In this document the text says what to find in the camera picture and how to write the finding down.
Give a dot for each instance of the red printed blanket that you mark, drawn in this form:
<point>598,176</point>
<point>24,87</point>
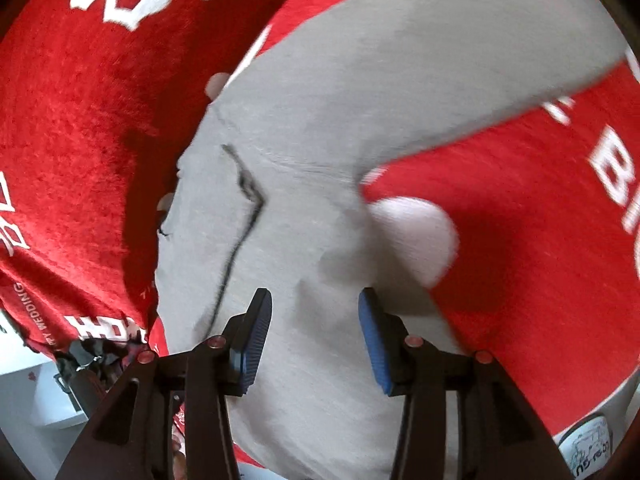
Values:
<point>75,110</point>

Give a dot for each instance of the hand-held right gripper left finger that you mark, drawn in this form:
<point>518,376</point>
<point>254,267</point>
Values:
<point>252,355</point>

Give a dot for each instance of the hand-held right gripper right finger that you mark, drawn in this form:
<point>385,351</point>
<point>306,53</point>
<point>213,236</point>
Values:
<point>374,350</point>

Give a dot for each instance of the white furniture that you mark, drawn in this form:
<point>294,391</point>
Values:
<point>30,400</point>

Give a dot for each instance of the black crumpled bag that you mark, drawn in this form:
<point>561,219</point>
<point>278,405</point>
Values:
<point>82,355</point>

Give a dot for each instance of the grey small garment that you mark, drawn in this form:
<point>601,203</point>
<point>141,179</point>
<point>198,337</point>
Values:
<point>325,110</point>

